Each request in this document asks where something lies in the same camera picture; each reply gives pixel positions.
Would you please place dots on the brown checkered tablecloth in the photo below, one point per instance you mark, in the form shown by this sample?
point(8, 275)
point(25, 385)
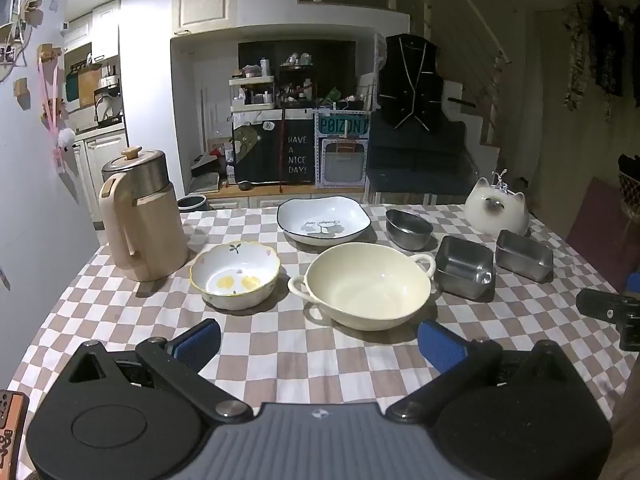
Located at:
point(280, 350)

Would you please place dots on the yellow-rimmed floral bowl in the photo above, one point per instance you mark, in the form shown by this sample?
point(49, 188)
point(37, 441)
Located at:
point(220, 270)

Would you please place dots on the grey trash bin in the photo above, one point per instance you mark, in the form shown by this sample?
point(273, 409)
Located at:
point(194, 202)

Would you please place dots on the maroon cushion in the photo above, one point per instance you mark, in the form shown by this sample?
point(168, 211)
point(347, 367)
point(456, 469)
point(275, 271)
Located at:
point(600, 225)

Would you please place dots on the pink ribbon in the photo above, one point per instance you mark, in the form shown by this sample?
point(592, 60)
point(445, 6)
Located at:
point(55, 110)

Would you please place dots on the black jacket with white trim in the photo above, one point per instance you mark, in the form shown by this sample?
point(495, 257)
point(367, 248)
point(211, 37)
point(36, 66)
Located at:
point(410, 80)

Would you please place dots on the round steel bowl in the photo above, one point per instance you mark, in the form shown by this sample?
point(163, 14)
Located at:
point(407, 232)

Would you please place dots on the white cat figurine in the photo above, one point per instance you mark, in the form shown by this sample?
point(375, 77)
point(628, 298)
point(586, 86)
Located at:
point(495, 210)

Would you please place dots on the white kitchen cabinet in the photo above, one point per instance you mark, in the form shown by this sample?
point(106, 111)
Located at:
point(105, 160)

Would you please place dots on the beige kettle with steel lid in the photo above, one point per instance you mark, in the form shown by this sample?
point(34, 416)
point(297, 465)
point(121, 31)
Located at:
point(150, 230)

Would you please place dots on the white blue-rimmed plate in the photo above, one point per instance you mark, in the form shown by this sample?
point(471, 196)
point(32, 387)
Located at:
point(320, 217)

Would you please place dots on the white storage rack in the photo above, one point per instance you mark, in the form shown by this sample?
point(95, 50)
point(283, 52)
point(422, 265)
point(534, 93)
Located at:
point(252, 95)

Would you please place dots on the dark sofa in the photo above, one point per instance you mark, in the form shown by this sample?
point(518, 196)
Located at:
point(425, 160)

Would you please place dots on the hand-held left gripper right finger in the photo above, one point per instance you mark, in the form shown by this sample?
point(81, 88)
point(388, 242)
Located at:
point(441, 347)

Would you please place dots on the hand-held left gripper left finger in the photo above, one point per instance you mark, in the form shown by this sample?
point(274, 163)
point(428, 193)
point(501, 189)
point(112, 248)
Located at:
point(196, 344)

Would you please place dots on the square steel container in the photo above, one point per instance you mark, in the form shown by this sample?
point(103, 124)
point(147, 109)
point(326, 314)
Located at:
point(462, 265)
point(522, 257)

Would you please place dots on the oven print poster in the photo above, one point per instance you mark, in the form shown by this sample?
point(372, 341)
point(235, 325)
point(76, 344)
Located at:
point(342, 160)

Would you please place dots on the black chalkboard sign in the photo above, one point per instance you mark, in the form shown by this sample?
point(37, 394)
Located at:
point(272, 155)

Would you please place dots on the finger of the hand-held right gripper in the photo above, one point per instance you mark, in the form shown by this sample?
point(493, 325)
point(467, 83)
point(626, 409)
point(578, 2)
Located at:
point(597, 304)

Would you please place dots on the low wooden drawer bench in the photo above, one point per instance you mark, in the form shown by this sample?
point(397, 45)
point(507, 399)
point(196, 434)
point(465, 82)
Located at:
point(250, 199)

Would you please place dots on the orange patterned device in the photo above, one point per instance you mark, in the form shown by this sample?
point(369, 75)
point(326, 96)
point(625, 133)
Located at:
point(12, 430)

